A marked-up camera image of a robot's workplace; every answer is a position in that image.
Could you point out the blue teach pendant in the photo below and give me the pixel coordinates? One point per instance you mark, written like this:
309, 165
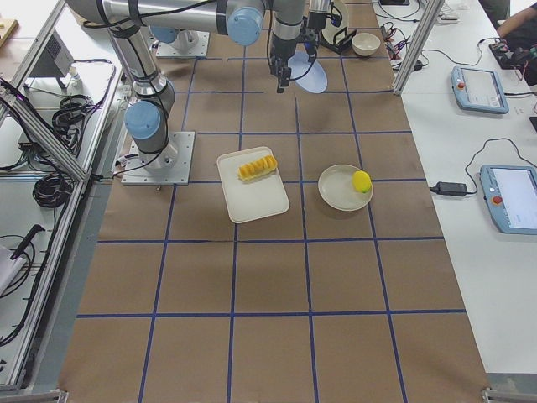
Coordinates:
510, 196
478, 90

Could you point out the aluminium frame post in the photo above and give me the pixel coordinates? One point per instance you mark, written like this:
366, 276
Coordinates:
419, 37

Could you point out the cream plate in rack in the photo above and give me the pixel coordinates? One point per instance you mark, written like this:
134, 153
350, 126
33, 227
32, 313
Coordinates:
337, 22

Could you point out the black power adapter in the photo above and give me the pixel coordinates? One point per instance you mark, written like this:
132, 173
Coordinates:
449, 188

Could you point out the cream round plate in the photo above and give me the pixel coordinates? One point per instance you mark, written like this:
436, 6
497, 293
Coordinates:
335, 187

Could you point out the cream bowl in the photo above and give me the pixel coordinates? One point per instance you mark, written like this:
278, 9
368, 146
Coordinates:
365, 44

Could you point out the near blue teach pendant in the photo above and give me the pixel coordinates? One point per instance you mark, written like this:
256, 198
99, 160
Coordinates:
510, 196

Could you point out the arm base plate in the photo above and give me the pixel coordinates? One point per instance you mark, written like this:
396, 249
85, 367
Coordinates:
172, 166
181, 44

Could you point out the light blue plate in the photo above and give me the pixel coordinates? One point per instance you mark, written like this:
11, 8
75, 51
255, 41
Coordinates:
310, 76

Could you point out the black dish rack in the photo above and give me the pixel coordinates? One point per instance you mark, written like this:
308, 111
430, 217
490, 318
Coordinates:
340, 41

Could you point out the yellow lemon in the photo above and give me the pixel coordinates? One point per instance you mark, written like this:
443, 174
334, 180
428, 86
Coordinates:
361, 181

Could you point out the white rectangular tray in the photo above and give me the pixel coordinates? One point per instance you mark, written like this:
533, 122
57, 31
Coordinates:
254, 199

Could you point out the far blue teach pendant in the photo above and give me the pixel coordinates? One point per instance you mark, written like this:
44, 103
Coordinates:
478, 90

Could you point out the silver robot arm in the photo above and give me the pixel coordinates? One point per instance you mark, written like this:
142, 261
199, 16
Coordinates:
292, 23
147, 119

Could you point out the striped orange bread roll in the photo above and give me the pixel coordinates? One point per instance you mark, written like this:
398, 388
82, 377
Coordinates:
257, 168

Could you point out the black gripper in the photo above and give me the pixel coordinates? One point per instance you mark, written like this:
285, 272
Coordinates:
279, 51
316, 21

